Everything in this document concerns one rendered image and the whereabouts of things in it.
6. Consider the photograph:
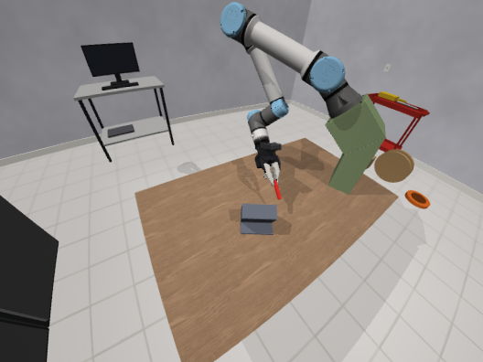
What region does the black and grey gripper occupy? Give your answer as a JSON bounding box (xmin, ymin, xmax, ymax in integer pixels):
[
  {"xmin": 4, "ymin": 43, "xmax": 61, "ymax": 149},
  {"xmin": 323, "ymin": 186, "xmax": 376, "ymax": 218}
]
[{"xmin": 254, "ymin": 137, "xmax": 281, "ymax": 186}]

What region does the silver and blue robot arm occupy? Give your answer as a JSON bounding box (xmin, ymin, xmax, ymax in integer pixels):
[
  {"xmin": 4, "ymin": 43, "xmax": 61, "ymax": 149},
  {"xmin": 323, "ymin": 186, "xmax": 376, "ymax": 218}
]
[{"xmin": 220, "ymin": 2, "xmax": 362, "ymax": 142}]

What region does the dark grey sloped panel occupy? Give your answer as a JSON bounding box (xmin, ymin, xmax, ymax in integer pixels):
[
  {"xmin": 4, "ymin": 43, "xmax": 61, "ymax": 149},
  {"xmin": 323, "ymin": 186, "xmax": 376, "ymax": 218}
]
[{"xmin": 241, "ymin": 204, "xmax": 277, "ymax": 235}]

